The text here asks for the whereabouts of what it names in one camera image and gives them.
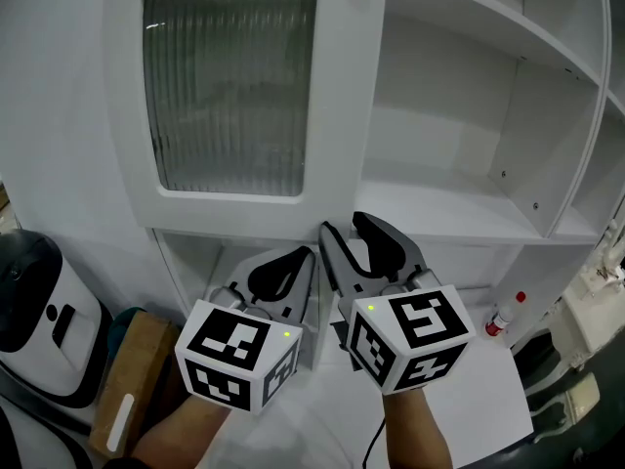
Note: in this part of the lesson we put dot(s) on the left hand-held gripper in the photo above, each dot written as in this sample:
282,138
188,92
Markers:
229,340

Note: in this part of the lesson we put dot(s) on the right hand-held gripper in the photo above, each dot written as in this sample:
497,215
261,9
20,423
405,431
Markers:
415,330

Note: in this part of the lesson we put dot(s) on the white cabinet shelf unit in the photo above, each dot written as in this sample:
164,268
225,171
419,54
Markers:
439,198

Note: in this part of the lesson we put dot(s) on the white cabinet ribbed glass door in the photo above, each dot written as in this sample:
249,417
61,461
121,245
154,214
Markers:
337,115

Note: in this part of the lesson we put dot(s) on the person's left forearm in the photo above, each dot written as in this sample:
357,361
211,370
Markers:
180,433

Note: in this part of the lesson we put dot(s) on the person's right forearm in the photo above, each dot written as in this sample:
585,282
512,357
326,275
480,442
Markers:
415,433

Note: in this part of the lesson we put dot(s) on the clear bottle red cap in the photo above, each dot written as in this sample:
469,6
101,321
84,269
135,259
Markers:
503,318

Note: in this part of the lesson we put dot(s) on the brown cardboard box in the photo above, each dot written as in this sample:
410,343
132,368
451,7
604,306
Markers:
132,374

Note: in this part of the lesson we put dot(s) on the white black robot appliance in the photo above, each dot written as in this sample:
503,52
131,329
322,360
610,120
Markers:
49,320

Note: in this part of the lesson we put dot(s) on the silver fisheye gripper camera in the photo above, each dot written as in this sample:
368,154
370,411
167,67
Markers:
225,298
425,277

